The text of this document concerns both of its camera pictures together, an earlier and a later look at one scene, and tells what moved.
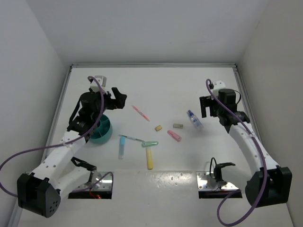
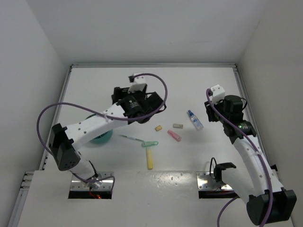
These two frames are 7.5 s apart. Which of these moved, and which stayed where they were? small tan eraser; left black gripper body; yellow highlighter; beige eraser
Moved: left black gripper body
Stayed: yellow highlighter; small tan eraser; beige eraser
